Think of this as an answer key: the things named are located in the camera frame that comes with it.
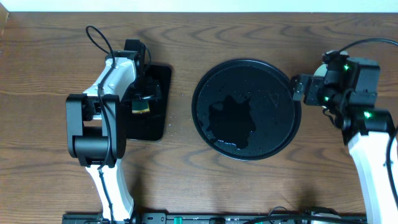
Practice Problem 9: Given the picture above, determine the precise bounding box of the green yellow sponge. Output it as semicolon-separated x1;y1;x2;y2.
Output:
131;100;150;114

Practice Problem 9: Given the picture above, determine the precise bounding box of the light green plate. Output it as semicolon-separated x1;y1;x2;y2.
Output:
313;64;328;77

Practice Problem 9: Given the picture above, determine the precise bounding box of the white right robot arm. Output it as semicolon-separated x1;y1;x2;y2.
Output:
292;50;397;223

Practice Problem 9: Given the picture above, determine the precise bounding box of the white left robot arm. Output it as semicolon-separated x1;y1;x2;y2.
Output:
63;56;172;223

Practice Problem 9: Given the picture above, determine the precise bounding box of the black rectangular tray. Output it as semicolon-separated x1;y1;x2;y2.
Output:
122;65;172;141

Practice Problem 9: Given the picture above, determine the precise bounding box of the round black tray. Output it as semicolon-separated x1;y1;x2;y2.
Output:
192;59;302;161

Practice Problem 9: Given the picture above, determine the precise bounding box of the left black cable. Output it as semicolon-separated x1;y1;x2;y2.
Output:
85;24;116;68

